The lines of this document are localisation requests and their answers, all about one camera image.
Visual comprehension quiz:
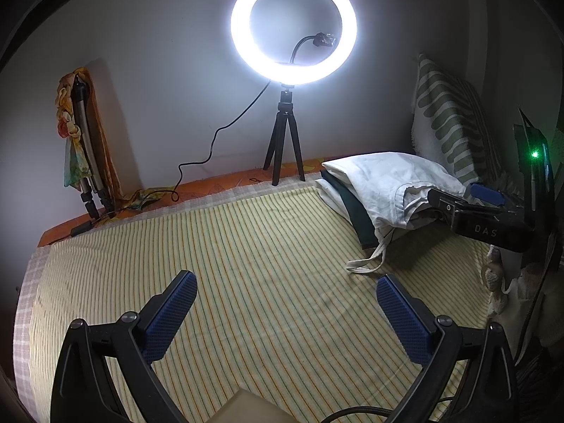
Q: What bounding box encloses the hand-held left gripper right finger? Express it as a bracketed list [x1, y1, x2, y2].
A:
[376, 273, 520, 423]

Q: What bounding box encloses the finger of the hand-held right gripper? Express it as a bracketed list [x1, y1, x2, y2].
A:
[427, 189, 470, 230]
[469, 182, 507, 208]

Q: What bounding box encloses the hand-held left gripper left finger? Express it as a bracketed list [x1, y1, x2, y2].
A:
[50, 270, 198, 423]

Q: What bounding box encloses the cream cloth with straps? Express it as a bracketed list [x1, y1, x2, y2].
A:
[321, 152, 468, 273]

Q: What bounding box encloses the person's right forearm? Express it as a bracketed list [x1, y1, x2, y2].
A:
[502, 266, 564, 349]

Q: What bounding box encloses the person's right hand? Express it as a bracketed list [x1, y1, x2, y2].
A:
[482, 247, 525, 318]

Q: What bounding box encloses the green patterned pillow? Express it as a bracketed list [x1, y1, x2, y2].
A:
[411, 53, 521, 195]

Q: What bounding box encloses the dark green folded cloth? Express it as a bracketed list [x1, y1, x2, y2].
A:
[319, 170, 382, 250]

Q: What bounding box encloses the yellow striped bedsheet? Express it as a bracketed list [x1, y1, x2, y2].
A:
[26, 180, 507, 423]

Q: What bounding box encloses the white folded cloth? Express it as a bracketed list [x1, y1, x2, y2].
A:
[315, 176, 353, 216]

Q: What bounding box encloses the pale folded cloth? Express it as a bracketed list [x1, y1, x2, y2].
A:
[210, 388, 294, 423]

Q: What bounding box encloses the orange leaf-print mattress cover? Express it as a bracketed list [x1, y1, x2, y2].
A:
[37, 156, 329, 247]

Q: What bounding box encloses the beige checked blanket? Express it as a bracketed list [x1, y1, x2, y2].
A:
[12, 178, 329, 406]

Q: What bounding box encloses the dark striped clothing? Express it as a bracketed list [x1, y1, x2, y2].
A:
[513, 344, 564, 423]

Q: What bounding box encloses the small black tripod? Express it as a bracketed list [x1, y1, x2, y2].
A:
[263, 84, 307, 186]

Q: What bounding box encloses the colourful floral cloth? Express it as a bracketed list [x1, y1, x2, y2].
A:
[55, 67, 177, 212]

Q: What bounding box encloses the folded silver tripod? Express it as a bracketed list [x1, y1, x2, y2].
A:
[70, 75, 117, 220]

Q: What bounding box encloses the black gooseneck phone holder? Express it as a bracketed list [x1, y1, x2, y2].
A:
[288, 31, 338, 65]

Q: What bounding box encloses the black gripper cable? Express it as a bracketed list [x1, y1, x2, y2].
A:
[324, 404, 399, 423]

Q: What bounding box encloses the short black adapter cable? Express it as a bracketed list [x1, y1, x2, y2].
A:
[44, 229, 75, 245]

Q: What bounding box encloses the black ring light cable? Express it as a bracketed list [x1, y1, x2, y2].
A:
[90, 80, 274, 225]

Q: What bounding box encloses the white ring light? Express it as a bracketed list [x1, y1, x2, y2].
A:
[231, 0, 361, 85]

